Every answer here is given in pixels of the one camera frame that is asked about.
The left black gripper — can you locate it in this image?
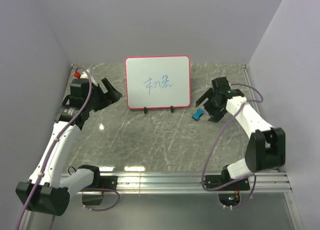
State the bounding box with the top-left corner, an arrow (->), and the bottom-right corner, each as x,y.
84,78 -> 122,112

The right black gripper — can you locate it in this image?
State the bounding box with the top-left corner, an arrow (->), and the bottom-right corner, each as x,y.
195,88 -> 227,123

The blue whiteboard eraser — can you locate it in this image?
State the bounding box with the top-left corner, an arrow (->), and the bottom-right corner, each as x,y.
192,108 -> 205,121

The red framed whiteboard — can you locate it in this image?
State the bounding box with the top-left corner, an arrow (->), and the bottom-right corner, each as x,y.
125,55 -> 191,110

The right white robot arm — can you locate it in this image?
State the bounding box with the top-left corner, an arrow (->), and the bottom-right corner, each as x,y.
196,77 -> 286,190

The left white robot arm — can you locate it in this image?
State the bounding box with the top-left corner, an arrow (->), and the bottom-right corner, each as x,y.
15,78 -> 122,216

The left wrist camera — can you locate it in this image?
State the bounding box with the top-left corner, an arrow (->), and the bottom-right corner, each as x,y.
73,68 -> 98,86

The whiteboard wire stand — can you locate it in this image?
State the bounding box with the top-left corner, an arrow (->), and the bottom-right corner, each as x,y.
143,106 -> 175,114

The right side aluminium rail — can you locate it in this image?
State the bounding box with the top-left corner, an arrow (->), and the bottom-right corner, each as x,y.
241,64 -> 256,100

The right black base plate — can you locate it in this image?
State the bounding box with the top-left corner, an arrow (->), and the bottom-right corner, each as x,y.
204,175 -> 251,191

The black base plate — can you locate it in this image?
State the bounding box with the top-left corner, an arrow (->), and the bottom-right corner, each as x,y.
204,175 -> 251,191
84,175 -> 118,190

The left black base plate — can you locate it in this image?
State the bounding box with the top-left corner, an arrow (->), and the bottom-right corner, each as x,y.
84,175 -> 118,190

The aluminium mounting rail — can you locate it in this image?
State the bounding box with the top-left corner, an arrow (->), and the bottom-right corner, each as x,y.
102,171 -> 292,194

